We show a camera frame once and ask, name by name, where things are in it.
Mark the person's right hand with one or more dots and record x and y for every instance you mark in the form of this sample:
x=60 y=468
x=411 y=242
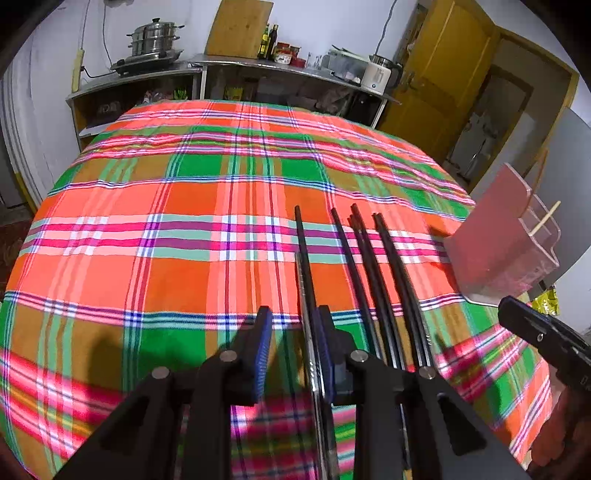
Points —
x=554 y=429

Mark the pink clear utensil holder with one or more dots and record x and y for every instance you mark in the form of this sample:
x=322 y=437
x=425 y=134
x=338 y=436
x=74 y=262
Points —
x=494 y=249

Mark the plaid tablecloth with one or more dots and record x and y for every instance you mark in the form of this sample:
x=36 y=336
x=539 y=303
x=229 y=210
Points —
x=184 y=230

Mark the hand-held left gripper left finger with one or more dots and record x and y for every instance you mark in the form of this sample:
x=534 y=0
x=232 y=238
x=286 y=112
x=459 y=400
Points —
x=264 y=350

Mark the induction cooker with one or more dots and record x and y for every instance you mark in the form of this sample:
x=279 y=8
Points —
x=147 y=62

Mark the wooden chopstick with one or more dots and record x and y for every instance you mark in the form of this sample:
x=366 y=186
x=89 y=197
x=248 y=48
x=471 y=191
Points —
x=547 y=216

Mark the white electric kettle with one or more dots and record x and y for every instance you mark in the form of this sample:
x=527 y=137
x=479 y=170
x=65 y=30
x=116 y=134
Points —
x=376 y=76

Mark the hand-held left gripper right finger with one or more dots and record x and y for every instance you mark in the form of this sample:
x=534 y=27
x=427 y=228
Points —
x=325 y=360

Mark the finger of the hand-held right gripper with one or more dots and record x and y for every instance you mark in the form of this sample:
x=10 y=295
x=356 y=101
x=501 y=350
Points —
x=540 y=330

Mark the yellow wooden door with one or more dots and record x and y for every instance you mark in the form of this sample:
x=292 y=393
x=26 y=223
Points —
x=434 y=78

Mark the yellow snack packet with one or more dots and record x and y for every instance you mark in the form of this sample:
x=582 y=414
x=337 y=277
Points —
x=547 y=302

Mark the metal kitchen shelf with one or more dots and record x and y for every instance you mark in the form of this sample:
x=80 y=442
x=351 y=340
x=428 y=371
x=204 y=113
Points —
x=286 y=74
x=129 y=87

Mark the steel steamer pot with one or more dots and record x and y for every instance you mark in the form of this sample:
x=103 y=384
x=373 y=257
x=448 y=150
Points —
x=154 y=37

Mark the red jar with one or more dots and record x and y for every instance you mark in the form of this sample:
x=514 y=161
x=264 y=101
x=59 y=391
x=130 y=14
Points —
x=286 y=53

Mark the yellow wall power strip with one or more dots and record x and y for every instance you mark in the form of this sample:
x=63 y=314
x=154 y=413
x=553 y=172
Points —
x=77 y=69

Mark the grey refrigerator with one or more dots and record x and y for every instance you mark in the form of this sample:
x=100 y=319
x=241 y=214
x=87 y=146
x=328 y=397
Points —
x=568 y=152

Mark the wooden cutting board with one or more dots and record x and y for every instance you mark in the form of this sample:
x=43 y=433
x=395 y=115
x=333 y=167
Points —
x=238 y=27

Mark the yellow door frame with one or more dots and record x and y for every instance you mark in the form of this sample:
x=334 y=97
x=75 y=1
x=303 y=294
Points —
x=531 y=60

